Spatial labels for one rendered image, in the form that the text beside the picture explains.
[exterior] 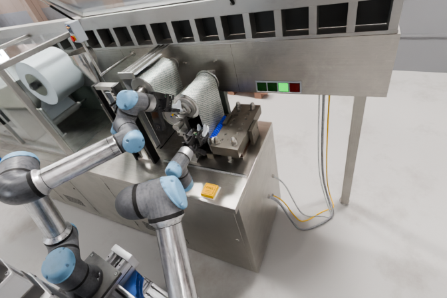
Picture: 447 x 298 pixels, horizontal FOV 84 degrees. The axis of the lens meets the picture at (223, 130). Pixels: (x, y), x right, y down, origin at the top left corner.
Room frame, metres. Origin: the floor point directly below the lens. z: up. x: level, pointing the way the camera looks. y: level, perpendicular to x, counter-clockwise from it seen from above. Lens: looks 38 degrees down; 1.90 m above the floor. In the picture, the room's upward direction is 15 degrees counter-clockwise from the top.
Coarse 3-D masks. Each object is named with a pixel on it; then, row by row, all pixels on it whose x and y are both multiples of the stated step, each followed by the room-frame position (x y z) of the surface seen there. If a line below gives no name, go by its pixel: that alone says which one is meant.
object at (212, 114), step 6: (216, 96) 1.25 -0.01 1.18; (210, 102) 1.19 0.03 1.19; (216, 102) 1.24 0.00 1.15; (204, 108) 1.13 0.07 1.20; (210, 108) 1.17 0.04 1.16; (216, 108) 1.22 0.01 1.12; (222, 108) 1.27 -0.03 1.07; (204, 114) 1.12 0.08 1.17; (210, 114) 1.16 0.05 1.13; (216, 114) 1.21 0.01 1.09; (222, 114) 1.26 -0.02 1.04; (204, 120) 1.10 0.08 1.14; (210, 120) 1.15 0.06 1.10; (216, 120) 1.19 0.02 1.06; (210, 126) 1.13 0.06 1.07; (216, 126) 1.18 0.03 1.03; (210, 132) 1.12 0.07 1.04
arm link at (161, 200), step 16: (144, 192) 0.54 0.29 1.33; (160, 192) 0.53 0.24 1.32; (176, 192) 0.52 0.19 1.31; (144, 208) 0.51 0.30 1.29; (160, 208) 0.49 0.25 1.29; (176, 208) 0.50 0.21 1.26; (160, 224) 0.46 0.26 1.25; (176, 224) 0.47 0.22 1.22; (160, 240) 0.44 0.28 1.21; (176, 240) 0.43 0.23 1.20; (160, 256) 0.41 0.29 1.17; (176, 256) 0.40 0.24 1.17; (176, 272) 0.36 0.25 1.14; (176, 288) 0.33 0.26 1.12; (192, 288) 0.33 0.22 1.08
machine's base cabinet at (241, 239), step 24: (264, 168) 1.04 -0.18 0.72; (72, 192) 1.62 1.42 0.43; (96, 192) 1.38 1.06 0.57; (264, 192) 0.98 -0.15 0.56; (120, 216) 1.35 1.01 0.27; (192, 216) 0.89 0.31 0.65; (216, 216) 0.80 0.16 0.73; (240, 216) 0.72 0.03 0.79; (264, 216) 0.93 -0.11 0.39; (192, 240) 0.96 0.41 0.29; (216, 240) 0.84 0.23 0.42; (240, 240) 0.74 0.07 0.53; (264, 240) 0.87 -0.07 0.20; (240, 264) 0.78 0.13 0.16
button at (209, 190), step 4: (208, 184) 0.86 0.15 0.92; (212, 184) 0.85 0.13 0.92; (204, 188) 0.84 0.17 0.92; (208, 188) 0.83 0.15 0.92; (212, 188) 0.82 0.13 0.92; (216, 188) 0.82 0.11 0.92; (204, 192) 0.81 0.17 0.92; (208, 192) 0.81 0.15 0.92; (212, 192) 0.80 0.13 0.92; (216, 192) 0.81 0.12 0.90; (204, 196) 0.81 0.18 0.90; (208, 196) 0.79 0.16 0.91; (212, 196) 0.78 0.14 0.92
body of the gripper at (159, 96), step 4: (148, 92) 1.00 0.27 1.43; (152, 92) 1.00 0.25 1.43; (156, 92) 0.99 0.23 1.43; (160, 92) 1.01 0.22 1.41; (156, 96) 0.98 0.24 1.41; (160, 96) 1.00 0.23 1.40; (164, 96) 1.02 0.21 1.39; (168, 96) 1.02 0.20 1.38; (172, 96) 1.04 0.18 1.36; (156, 100) 0.96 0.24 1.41; (160, 100) 1.00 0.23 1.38; (164, 100) 1.00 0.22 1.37; (168, 100) 1.01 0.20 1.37; (156, 104) 0.95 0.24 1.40; (160, 104) 0.99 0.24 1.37; (164, 104) 0.99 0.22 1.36; (168, 104) 1.02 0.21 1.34; (156, 108) 0.95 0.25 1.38; (164, 108) 0.98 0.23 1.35; (168, 108) 0.99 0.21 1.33
